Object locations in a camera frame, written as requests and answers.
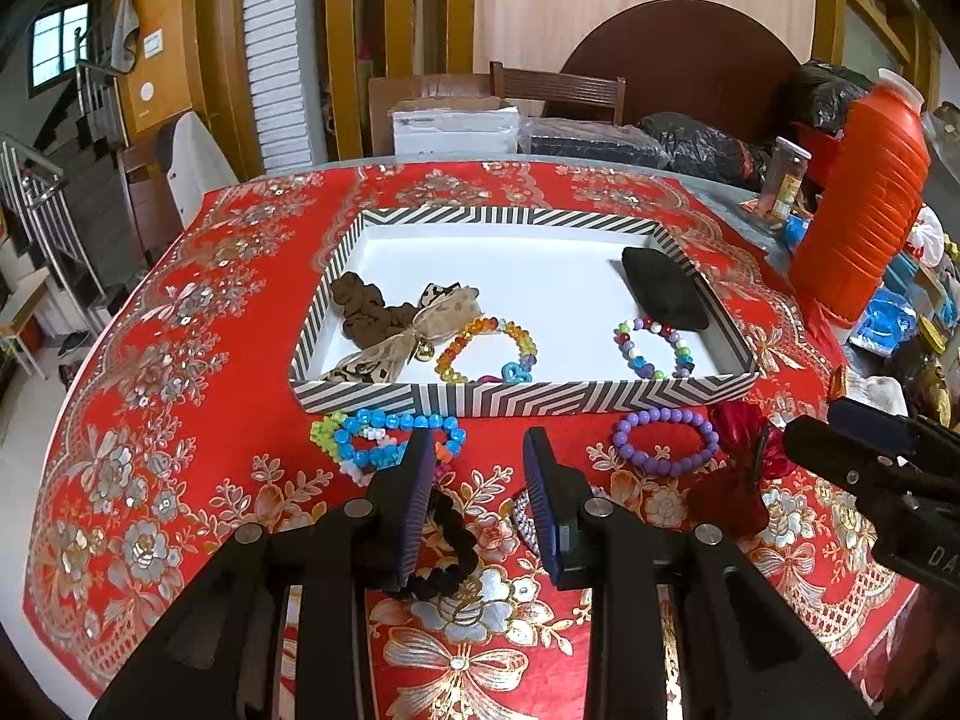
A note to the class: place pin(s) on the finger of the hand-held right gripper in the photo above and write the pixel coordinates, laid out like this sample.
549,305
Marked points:
870,420
825,450

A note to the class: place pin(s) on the striped cardboard box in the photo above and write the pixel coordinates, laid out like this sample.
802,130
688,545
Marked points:
525,277

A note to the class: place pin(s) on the rhinestone hair clip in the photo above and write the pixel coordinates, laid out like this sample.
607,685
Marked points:
521,519

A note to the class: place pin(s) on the gold lidded jar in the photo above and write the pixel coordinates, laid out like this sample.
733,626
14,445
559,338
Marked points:
934,371

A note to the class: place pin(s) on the dark shoes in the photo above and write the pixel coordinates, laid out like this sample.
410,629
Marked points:
75,343

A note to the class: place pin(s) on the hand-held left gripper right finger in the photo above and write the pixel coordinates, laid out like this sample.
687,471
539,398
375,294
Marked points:
544,510

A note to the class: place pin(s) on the red organza bow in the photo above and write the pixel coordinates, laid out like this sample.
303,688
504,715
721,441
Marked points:
731,495

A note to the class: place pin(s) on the white cardboard box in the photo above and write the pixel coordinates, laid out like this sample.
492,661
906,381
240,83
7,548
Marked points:
450,131

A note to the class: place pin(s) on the red floral tablecloth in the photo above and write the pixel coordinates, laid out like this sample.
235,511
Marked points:
187,390

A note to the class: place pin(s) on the slatted wooden chair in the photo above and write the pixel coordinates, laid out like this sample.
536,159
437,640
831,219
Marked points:
555,86

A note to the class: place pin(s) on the dark wooden chair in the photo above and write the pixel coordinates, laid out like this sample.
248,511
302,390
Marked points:
150,202

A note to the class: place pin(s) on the window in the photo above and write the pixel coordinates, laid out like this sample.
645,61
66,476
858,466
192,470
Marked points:
61,45

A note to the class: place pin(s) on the brown scrunchie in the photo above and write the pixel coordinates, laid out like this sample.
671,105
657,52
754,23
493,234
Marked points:
360,300

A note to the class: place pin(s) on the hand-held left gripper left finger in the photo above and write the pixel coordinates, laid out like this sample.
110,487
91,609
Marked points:
416,510

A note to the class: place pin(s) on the orange thermos jug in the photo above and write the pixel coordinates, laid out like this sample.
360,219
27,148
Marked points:
855,202

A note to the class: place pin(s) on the black wrapped box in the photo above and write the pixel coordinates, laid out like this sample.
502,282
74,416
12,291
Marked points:
585,141

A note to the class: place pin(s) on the grey hanging cloth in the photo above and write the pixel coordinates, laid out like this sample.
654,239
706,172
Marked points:
127,37

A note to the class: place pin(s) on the round brown table top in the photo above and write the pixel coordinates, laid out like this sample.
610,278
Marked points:
675,52

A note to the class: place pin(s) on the white louvered door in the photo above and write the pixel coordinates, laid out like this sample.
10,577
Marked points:
285,52

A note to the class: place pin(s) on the glass jar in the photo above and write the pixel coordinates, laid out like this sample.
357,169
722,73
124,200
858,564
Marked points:
784,180

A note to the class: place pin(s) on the leopard print ribbon bow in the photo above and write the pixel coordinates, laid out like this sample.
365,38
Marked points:
442,315

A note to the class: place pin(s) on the blue plastic bag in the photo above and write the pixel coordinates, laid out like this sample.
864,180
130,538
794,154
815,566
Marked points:
881,319

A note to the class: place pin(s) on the small white-topped desk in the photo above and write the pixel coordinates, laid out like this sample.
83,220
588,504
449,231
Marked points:
22,296

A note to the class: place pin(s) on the red plastic container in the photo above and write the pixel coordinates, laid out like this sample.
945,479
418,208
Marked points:
821,157

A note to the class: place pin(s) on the black scrunchie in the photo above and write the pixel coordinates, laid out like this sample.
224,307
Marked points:
457,540

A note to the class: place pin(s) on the staircase with metal railing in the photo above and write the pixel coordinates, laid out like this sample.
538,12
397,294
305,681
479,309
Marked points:
60,180

